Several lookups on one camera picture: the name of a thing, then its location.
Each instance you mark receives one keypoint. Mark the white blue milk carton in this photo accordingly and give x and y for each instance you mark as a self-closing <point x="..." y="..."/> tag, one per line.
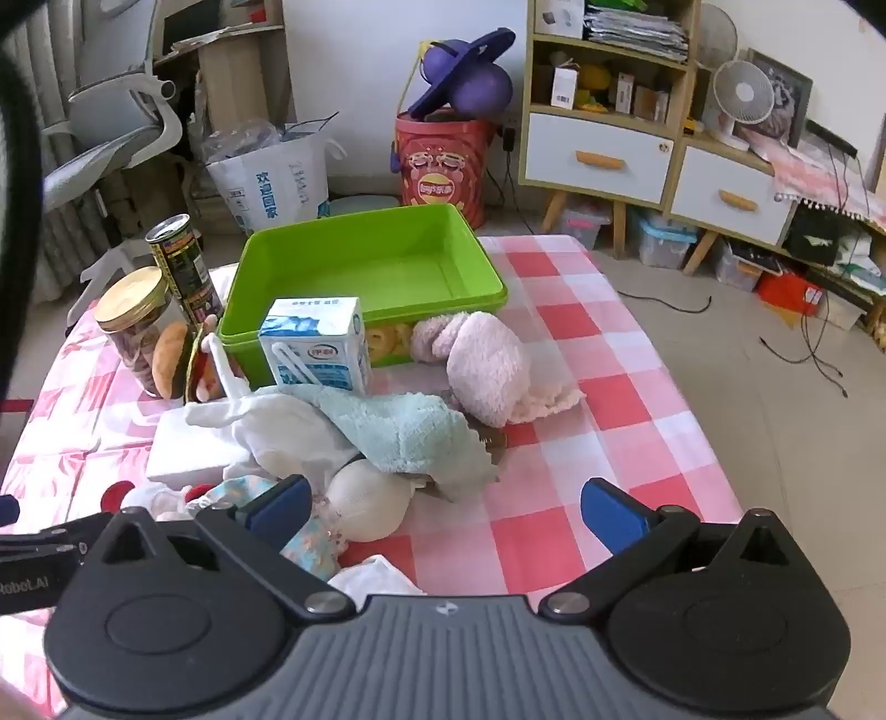
<point x="318" y="353"/>

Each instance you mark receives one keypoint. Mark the green plastic bin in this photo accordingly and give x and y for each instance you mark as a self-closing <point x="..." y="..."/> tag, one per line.
<point x="360" y="256"/>

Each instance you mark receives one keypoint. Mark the wooden cabinet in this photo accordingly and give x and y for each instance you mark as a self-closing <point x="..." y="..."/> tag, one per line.
<point x="682" y="131"/>

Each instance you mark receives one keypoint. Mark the blue patterned cloth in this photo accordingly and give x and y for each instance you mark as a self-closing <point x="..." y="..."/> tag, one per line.
<point x="315" y="543"/>

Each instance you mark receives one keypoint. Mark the white barcode box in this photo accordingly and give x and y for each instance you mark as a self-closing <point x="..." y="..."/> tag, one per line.
<point x="565" y="88"/>

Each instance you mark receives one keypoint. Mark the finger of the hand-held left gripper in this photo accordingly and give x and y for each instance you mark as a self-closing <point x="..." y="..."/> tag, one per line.
<point x="55" y="538"/>
<point x="6" y="509"/>

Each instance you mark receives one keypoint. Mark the brown wooden desk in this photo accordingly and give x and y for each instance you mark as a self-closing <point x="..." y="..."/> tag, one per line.
<point x="235" y="76"/>

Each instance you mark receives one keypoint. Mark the small brown box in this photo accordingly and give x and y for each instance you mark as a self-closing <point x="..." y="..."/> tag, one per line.
<point x="652" y="102"/>

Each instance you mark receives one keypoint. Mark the white packet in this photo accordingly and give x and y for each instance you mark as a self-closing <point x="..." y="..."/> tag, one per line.
<point x="187" y="450"/>

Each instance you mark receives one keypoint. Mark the black bag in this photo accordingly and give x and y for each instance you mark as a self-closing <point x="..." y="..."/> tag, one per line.
<point x="813" y="235"/>

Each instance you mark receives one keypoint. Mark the pink checkered tablecloth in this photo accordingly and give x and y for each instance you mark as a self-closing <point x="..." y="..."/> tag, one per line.
<point x="588" y="388"/>

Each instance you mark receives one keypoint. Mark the black tin can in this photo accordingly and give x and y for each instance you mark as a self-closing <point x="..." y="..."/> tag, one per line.
<point x="183" y="270"/>

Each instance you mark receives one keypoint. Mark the glass jar gold lid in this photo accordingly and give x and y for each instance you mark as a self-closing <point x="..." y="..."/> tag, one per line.
<point x="131" y="332"/>

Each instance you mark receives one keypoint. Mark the red and white cloth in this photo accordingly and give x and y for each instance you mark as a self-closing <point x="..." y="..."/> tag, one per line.
<point x="118" y="495"/>

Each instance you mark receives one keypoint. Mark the burger plush toy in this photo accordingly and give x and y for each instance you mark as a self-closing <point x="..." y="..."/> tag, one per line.
<point x="169" y="356"/>

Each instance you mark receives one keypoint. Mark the red snack bucket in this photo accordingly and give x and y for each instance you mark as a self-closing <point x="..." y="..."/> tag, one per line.
<point x="443" y="173"/>

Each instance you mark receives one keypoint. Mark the pink patterned cloth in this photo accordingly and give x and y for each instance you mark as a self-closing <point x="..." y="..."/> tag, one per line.
<point x="824" y="180"/>

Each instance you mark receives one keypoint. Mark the grey office chair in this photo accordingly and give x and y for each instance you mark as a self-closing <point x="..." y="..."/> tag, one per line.
<point x="111" y="97"/>

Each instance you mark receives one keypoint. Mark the white round puff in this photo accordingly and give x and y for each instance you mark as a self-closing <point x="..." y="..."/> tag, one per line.
<point x="367" y="502"/>

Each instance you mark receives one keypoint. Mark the purple bouncing ball toy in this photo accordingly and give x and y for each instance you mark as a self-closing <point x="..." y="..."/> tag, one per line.
<point x="477" y="90"/>

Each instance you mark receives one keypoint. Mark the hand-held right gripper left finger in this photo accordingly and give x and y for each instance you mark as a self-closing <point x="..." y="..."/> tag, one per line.
<point x="280" y="509"/>

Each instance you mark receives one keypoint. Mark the black power adapter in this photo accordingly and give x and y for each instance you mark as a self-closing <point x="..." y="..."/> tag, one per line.
<point x="509" y="140"/>

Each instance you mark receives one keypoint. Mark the white desk fan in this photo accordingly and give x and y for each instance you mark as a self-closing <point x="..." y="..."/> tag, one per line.
<point x="744" y="93"/>

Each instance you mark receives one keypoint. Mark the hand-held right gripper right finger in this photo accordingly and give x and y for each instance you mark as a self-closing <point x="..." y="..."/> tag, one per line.
<point x="612" y="516"/>

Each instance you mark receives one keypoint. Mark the light blue towel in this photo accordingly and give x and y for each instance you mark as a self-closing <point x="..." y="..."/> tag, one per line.
<point x="401" y="429"/>

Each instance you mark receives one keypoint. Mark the white cabinet drawer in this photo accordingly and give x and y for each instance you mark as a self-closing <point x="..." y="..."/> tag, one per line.
<point x="599" y="159"/>
<point x="734" y="197"/>

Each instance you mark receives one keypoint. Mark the small white red box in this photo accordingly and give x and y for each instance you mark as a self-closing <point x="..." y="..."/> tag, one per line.
<point x="623" y="93"/>

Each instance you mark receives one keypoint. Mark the clear storage box blue lid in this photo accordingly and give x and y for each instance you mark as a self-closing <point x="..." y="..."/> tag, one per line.
<point x="664" y="242"/>

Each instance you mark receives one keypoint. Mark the pink fluffy towel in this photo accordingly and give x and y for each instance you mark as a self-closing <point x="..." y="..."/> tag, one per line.
<point x="484" y="367"/>

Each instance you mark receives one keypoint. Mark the dark picture frame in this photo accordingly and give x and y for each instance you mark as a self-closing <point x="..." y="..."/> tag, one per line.
<point x="789" y="97"/>

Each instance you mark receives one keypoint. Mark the white grey box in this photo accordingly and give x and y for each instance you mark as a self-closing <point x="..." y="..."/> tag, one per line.
<point x="561" y="17"/>

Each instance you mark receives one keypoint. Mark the stack of magazines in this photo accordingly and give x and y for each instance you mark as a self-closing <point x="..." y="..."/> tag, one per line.
<point x="637" y="31"/>

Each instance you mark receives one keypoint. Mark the white paper bag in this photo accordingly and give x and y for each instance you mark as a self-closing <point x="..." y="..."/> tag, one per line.
<point x="277" y="187"/>

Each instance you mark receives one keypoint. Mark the yellow toy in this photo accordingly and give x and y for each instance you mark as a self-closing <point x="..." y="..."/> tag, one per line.
<point x="595" y="86"/>

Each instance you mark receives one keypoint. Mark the clear plastic bag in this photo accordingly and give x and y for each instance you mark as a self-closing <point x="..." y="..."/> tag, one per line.
<point x="239" y="138"/>

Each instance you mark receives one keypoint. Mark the pale blue tray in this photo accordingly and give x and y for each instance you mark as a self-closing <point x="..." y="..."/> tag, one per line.
<point x="363" y="205"/>

